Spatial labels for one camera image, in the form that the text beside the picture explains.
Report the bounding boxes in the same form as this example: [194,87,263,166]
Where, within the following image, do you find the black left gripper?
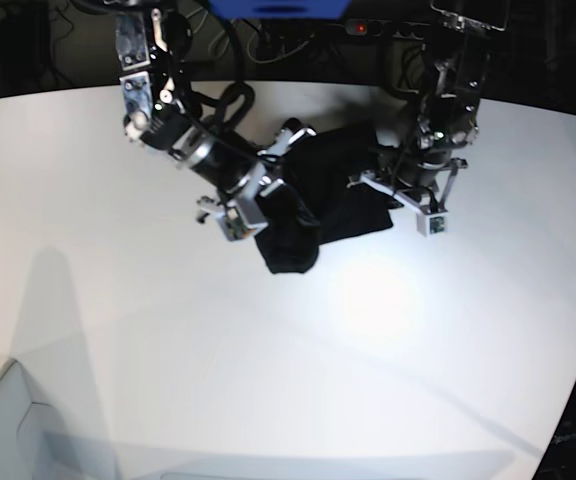
[387,149,452,200]

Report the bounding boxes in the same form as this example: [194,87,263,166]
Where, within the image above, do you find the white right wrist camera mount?
[195,125,318,243]

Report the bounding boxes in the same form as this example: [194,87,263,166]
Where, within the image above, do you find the black t-shirt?
[255,121,393,274]

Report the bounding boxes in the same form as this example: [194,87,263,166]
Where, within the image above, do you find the grey bin at table corner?
[0,362,121,479]

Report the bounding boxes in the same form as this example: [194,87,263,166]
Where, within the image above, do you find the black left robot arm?
[376,1,509,191]

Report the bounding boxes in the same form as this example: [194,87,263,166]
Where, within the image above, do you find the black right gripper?
[170,127,261,199]

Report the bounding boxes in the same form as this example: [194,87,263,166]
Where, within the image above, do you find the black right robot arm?
[107,1,280,197]

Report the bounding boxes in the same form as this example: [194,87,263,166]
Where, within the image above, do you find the blue box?
[209,0,350,19]

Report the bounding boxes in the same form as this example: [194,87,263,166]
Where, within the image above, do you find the white power strip red switch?
[344,19,430,40]

